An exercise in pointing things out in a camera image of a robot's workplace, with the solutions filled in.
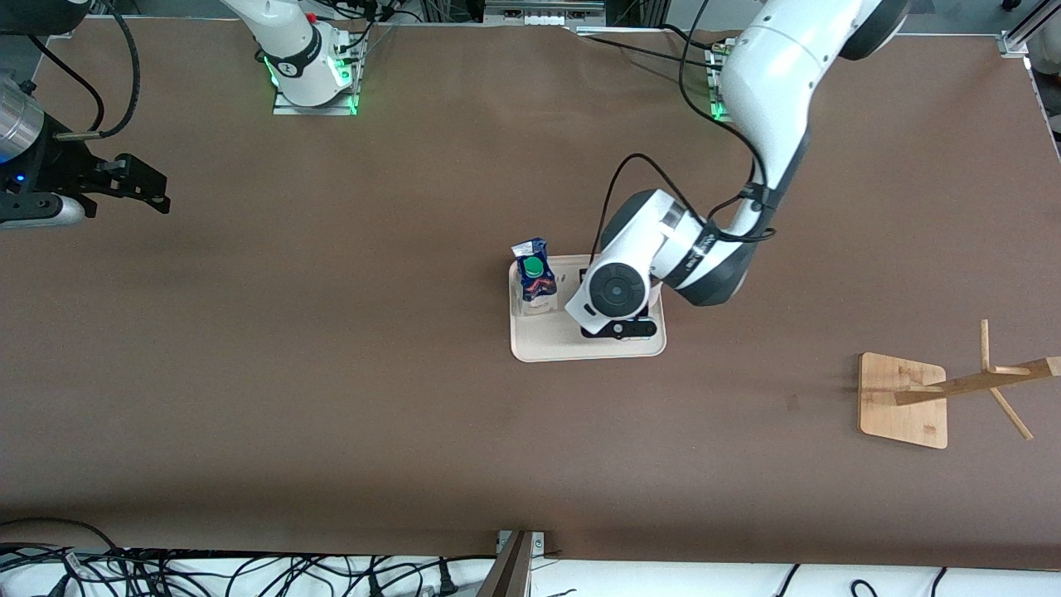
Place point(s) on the aluminium profile corner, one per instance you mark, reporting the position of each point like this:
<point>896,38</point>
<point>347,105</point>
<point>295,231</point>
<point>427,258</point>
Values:
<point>1015,41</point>

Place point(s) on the beige rabbit print tray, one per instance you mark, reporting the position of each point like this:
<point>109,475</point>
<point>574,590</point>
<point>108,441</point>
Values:
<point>547,340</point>

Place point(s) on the brown table cover sheet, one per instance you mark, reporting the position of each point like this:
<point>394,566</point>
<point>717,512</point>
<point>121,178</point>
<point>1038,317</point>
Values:
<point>414,456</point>

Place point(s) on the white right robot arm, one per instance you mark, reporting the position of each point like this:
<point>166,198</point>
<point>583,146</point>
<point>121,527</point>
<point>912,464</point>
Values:
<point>290,50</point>

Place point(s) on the blue milk carton green cap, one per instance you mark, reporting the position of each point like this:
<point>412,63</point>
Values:
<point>535,286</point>

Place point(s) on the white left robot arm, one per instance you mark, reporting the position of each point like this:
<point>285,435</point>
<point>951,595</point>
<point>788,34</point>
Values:
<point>771,83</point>

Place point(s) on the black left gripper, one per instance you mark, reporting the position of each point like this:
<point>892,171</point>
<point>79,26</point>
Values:
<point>582,272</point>

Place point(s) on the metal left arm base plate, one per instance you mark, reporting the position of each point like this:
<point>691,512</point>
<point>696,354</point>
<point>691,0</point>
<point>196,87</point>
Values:
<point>713,99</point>

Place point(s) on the wooden mug stand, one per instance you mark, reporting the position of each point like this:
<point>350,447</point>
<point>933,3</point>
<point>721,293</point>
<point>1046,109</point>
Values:
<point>899,414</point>

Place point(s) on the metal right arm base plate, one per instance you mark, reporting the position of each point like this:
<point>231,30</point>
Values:
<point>286,107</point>

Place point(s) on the metal frame bracket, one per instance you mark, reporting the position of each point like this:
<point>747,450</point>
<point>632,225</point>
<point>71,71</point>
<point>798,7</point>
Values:
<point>510,572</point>

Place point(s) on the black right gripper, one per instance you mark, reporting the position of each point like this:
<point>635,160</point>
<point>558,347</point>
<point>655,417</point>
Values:
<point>65,164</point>

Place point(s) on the aluminium frame rail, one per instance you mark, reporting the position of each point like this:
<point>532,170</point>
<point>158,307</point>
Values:
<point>539,12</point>

